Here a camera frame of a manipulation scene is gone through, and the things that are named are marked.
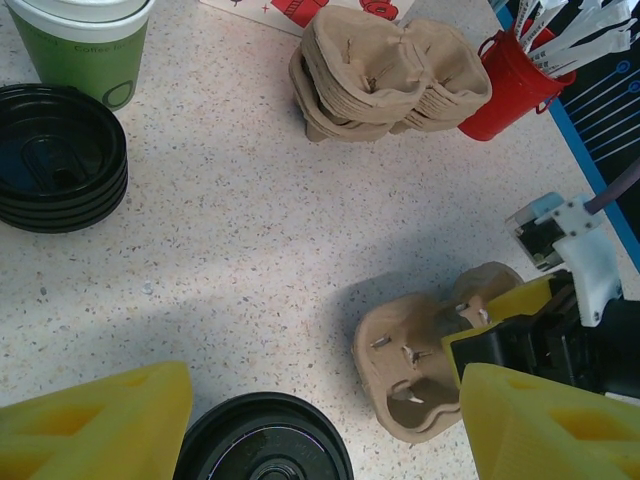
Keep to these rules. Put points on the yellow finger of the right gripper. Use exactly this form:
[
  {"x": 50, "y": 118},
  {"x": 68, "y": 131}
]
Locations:
[
  {"x": 520, "y": 302},
  {"x": 500, "y": 347}
]

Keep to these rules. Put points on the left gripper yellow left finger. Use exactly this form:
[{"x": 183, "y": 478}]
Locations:
[{"x": 100, "y": 425}]

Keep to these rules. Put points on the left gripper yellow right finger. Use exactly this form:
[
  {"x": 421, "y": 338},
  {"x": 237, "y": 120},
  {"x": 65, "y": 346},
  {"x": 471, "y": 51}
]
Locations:
[{"x": 550, "y": 430}]

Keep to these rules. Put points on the single pulp cup carrier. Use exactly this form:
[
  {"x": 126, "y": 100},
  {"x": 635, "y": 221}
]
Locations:
[{"x": 400, "y": 340}]

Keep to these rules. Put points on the single black cup lid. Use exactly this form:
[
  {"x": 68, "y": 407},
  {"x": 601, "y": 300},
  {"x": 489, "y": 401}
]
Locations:
[{"x": 260, "y": 440}]

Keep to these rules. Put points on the white red-printed paper bag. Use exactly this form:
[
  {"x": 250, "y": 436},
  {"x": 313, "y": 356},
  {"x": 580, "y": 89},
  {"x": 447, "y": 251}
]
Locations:
[{"x": 300, "y": 12}]

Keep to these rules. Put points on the small red bucket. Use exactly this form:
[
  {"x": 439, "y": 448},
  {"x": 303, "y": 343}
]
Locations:
[{"x": 510, "y": 90}]

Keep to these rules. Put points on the white sugar stick packet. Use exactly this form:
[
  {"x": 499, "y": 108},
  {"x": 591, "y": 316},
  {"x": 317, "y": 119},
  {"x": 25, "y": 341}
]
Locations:
[
  {"x": 580, "y": 12},
  {"x": 590, "y": 37},
  {"x": 585, "y": 57},
  {"x": 526, "y": 15}
]

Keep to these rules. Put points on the stack of black cup lids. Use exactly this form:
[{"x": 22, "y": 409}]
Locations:
[{"x": 55, "y": 165}]

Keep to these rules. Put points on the stack of pulp cup carriers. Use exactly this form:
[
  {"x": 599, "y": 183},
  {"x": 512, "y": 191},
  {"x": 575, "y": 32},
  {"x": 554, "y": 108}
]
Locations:
[{"x": 380, "y": 75}]

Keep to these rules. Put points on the cup near back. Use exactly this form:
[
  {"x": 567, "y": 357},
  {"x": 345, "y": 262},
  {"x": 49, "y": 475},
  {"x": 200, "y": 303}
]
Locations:
[{"x": 80, "y": 55}]

